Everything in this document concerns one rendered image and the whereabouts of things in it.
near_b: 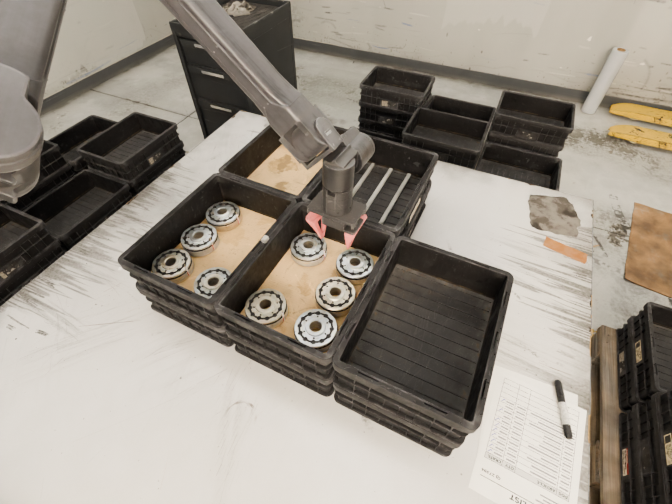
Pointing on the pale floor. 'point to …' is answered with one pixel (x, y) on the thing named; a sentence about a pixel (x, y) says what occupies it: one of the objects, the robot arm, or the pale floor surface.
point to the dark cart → (263, 26)
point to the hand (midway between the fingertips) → (335, 239)
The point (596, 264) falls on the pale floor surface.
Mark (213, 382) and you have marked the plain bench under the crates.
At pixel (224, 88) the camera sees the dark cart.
